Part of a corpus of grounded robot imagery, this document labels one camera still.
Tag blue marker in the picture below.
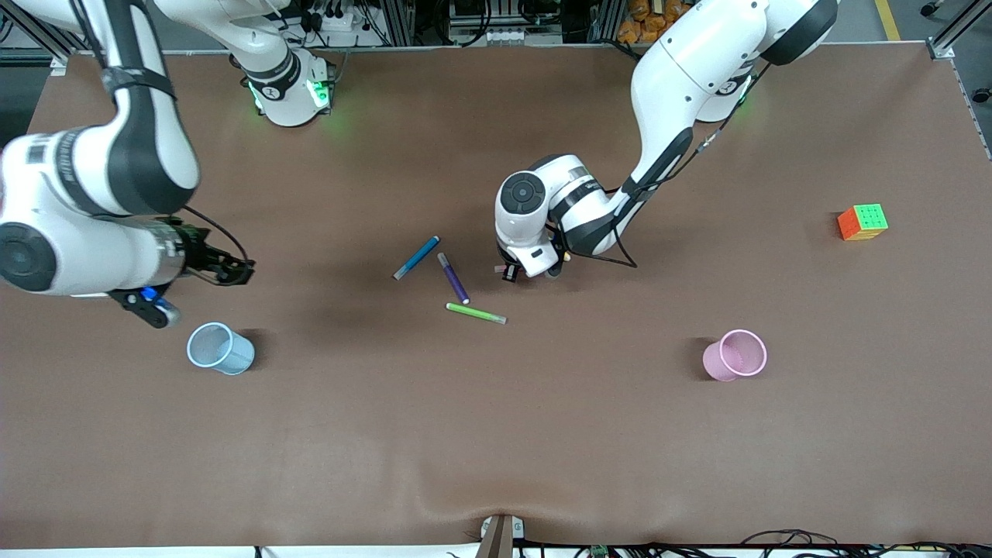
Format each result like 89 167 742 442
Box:
394 236 440 281

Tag green marker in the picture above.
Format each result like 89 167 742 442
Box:
446 302 508 326

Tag purple marker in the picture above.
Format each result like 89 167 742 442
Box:
437 252 471 305

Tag blue mesh cup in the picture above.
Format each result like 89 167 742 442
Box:
186 322 256 377

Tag white power strip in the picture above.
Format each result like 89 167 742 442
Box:
484 29 563 44

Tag pink mesh cup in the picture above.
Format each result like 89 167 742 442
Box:
702 329 768 383

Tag metal table clamp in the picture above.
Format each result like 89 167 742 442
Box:
476 514 525 558

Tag orange snack bags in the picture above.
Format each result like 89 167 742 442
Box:
616 0 694 45

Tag colourful puzzle cube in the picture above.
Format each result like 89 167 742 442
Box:
837 203 890 242

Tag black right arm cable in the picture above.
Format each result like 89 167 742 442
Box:
180 205 250 264

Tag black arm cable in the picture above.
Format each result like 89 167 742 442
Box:
180 205 250 264
542 62 776 270

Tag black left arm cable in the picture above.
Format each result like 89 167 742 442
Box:
542 62 776 270

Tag black cable loop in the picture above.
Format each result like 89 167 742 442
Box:
744 529 842 548

